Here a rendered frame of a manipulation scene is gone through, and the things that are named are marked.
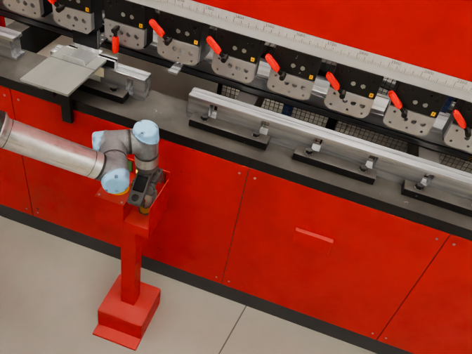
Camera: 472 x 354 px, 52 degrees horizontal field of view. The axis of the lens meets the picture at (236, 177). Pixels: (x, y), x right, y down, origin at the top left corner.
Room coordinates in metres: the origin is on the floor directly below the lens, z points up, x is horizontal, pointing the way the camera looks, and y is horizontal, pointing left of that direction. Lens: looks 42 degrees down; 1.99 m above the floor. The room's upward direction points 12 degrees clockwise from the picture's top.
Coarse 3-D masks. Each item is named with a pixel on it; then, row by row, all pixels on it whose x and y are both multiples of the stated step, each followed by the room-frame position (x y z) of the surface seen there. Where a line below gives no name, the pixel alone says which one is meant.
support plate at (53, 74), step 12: (60, 48) 1.57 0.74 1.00; (48, 60) 1.47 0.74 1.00; (60, 60) 1.49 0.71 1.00; (96, 60) 1.54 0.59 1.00; (36, 72) 1.39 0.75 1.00; (48, 72) 1.40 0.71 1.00; (60, 72) 1.42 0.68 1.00; (72, 72) 1.43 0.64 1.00; (84, 72) 1.45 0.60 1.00; (36, 84) 1.32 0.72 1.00; (48, 84) 1.33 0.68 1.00; (60, 84) 1.35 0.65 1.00; (72, 84) 1.36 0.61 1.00
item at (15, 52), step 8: (0, 32) 1.64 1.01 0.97; (8, 32) 1.65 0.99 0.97; (16, 32) 1.66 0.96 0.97; (0, 40) 1.62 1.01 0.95; (8, 40) 1.61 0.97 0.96; (16, 40) 1.65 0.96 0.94; (0, 48) 1.62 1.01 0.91; (8, 48) 1.62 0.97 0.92; (16, 48) 1.65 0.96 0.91; (8, 56) 1.62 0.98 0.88; (16, 56) 1.62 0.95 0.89
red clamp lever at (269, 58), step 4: (268, 56) 1.41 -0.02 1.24; (272, 56) 1.42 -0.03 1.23; (268, 60) 1.40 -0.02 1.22; (272, 60) 1.40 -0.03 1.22; (272, 64) 1.40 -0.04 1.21; (276, 64) 1.41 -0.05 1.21; (272, 68) 1.40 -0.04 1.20; (276, 68) 1.40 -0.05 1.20; (280, 72) 1.40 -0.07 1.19; (284, 72) 1.41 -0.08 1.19; (280, 76) 1.39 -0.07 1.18; (284, 76) 1.40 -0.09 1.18; (280, 80) 1.39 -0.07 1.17
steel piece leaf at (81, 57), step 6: (78, 48) 1.59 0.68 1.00; (72, 54) 1.54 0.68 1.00; (78, 54) 1.55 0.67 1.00; (84, 54) 1.56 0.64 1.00; (90, 54) 1.57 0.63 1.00; (96, 54) 1.58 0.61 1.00; (72, 60) 1.49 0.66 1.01; (78, 60) 1.49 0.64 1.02; (84, 60) 1.52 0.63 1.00; (90, 60) 1.53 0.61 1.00
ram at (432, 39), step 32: (128, 0) 1.52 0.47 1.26; (192, 0) 1.49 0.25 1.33; (224, 0) 1.47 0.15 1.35; (256, 0) 1.46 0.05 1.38; (288, 0) 1.44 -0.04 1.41; (320, 0) 1.43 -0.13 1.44; (352, 0) 1.41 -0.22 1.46; (384, 0) 1.40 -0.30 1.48; (416, 0) 1.39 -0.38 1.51; (448, 0) 1.37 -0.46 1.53; (256, 32) 1.45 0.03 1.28; (320, 32) 1.42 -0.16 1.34; (352, 32) 1.41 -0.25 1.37; (384, 32) 1.39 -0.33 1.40; (416, 32) 1.38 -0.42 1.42; (448, 32) 1.37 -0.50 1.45; (352, 64) 1.40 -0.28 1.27; (416, 64) 1.37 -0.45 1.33; (448, 64) 1.36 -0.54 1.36
